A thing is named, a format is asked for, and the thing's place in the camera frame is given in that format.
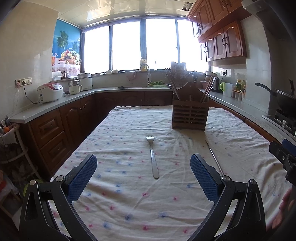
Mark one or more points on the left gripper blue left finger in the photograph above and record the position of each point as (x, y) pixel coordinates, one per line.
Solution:
(47, 210)

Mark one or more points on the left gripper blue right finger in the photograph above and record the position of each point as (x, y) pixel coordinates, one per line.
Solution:
(237, 213)

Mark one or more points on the steel patterned chopstick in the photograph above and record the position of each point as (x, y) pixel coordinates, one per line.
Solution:
(216, 160)

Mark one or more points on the steel fork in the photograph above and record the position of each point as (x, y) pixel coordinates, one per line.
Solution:
(155, 171)

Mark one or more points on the kitchen sink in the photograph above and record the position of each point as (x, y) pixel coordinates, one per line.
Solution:
(127, 87)

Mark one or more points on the person's right hand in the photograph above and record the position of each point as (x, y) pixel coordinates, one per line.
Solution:
(285, 205)

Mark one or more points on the gas stove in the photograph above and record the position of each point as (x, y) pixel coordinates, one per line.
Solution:
(283, 121)

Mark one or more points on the black wok with lid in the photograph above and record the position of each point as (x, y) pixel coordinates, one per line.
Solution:
(286, 101)

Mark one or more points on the condiment bottles rack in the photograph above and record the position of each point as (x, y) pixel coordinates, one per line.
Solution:
(239, 90)

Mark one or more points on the lower wooden cabinets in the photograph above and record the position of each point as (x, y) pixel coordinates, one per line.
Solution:
(68, 134)

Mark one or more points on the wooden cabinets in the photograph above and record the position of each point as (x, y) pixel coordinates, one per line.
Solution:
(216, 25)
(68, 134)

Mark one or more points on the steel electric kettle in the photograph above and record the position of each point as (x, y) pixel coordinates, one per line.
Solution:
(216, 85)

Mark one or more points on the floral white tablecloth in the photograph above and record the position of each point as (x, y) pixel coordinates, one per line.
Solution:
(143, 187)

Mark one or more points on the wooden utensil holder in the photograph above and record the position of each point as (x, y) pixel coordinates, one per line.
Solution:
(190, 108)

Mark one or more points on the pink basin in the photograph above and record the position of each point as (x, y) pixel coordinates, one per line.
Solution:
(204, 84)

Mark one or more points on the red white rice cooker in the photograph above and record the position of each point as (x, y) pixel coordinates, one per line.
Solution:
(49, 92)

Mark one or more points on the dish drying rack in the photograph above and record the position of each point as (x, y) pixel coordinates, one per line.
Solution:
(181, 75)

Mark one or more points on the small white electric pot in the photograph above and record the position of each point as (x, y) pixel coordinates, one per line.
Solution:
(75, 87)

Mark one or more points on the range hood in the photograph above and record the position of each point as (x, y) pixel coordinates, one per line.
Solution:
(278, 17)

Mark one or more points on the green vegetable basket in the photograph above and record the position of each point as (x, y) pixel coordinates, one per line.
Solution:
(157, 84)

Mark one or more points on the large white rice cooker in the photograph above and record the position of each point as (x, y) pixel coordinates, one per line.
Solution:
(85, 79)

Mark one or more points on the upper wooden cabinets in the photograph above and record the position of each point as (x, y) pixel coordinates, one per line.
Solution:
(216, 25)

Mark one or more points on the yellow detergent bottle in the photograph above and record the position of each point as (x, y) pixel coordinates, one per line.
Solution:
(143, 65)

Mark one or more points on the tropical fruit poster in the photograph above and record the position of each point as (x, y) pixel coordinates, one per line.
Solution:
(66, 48)

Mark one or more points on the green handled white pitcher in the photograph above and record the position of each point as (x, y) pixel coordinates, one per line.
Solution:
(226, 88)

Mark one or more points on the wall power outlet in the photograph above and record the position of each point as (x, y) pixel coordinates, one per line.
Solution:
(22, 82)

